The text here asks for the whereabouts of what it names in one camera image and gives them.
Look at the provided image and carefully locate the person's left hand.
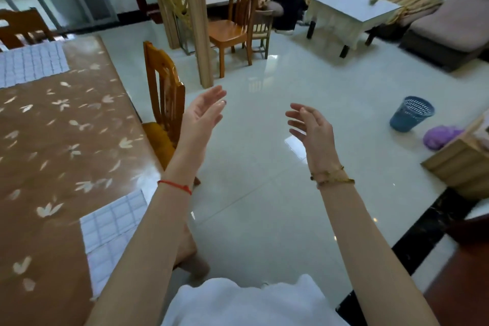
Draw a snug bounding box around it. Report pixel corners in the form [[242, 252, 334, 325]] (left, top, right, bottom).
[[176, 85, 228, 175]]

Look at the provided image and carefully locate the person's right hand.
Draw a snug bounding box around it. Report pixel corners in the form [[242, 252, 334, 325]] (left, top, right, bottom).
[[285, 103, 344, 174]]

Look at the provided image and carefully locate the person's left forearm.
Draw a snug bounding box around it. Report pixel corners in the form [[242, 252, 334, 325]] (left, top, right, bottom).
[[85, 167, 199, 326]]

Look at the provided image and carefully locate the person's right forearm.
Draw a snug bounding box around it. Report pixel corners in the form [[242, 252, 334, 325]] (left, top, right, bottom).
[[308, 167, 440, 326]]

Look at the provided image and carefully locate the orange wooden chair with cushion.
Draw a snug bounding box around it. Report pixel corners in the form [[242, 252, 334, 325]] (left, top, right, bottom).
[[141, 41, 201, 186]]

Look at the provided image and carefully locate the tall orange wooden chair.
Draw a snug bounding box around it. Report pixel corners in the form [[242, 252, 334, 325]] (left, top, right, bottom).
[[208, 0, 265, 79]]

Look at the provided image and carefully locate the small wooden stool chair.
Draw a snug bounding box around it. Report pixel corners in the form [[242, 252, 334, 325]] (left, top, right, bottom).
[[251, 9, 275, 60]]

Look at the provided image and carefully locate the light wooden room divider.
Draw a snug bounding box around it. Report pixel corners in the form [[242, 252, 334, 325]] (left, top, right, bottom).
[[146, 0, 214, 89]]

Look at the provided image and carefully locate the blue plastic wastebasket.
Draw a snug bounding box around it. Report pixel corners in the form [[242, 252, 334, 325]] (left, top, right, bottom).
[[389, 96, 436, 133]]

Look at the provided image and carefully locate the white coffee table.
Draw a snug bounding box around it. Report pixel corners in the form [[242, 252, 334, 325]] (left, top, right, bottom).
[[305, 0, 402, 59]]

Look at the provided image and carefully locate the purple plastic bag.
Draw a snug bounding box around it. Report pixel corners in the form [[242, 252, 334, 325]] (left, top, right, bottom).
[[423, 125, 465, 152]]

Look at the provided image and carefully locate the person's bare foot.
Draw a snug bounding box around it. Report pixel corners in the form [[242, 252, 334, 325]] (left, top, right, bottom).
[[173, 223, 211, 281]]

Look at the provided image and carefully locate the brown floral tablecloth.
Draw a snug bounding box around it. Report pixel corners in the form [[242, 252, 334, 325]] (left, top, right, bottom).
[[0, 35, 165, 326]]

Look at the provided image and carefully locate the light wooden box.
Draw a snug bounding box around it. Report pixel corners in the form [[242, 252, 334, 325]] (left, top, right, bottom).
[[420, 110, 489, 200]]

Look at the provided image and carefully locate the white checkered cloth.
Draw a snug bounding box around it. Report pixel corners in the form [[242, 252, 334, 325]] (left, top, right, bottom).
[[0, 40, 71, 89], [79, 188, 150, 300]]

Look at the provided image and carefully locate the grey brown lounge sofa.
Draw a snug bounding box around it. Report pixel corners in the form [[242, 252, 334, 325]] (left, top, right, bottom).
[[398, 0, 489, 73]]

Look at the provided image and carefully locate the person's white shirt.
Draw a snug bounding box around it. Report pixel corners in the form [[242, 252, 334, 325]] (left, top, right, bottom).
[[161, 274, 348, 326]]

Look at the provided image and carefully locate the orange wooden dining chair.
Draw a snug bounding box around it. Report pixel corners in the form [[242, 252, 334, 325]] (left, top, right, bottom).
[[0, 7, 59, 50]]

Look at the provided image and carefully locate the dark red wooden furniture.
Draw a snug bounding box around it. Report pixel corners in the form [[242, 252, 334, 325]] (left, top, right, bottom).
[[423, 213, 489, 326]]

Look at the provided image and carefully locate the gold bead bracelet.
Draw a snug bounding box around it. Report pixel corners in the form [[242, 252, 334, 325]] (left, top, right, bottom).
[[310, 166, 356, 189]]

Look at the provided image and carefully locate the red string bracelet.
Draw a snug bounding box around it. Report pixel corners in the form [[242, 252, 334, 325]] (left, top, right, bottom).
[[157, 180, 193, 196]]

